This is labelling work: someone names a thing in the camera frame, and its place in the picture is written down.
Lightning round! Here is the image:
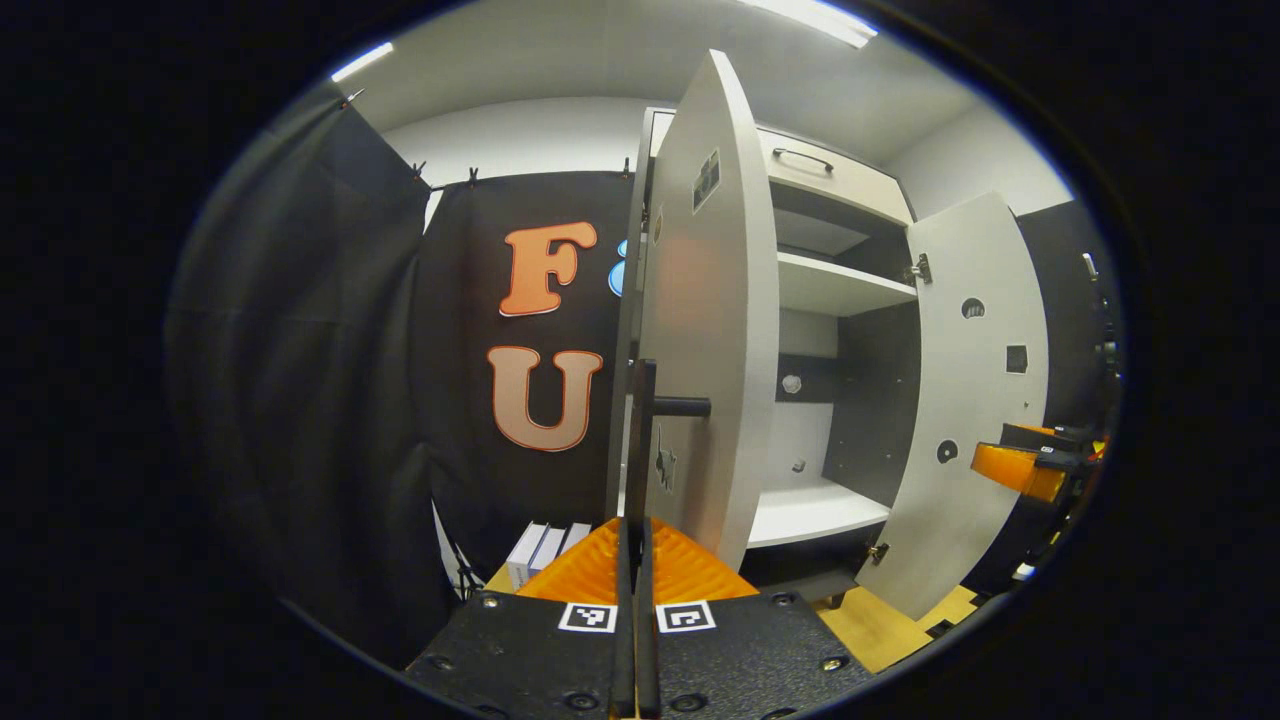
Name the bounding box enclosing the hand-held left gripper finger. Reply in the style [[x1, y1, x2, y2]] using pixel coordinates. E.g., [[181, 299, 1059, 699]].
[[405, 517, 636, 720], [640, 517, 876, 720]]

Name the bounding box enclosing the beige cabinet door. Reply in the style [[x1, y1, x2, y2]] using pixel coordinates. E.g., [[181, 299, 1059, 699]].
[[605, 48, 781, 571], [855, 192, 1049, 621]]

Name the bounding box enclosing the beige double-door shoe cabinet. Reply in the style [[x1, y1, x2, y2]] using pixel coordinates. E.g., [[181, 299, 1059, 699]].
[[615, 105, 921, 606]]

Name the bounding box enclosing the stack of white boxes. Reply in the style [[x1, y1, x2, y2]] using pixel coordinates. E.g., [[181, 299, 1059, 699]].
[[505, 520, 593, 591]]

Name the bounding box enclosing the black backdrop cloth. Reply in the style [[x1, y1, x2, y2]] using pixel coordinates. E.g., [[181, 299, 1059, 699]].
[[165, 85, 1116, 666]]

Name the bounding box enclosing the short ceiling light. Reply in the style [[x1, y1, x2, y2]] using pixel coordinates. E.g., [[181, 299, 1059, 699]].
[[330, 42, 396, 83]]

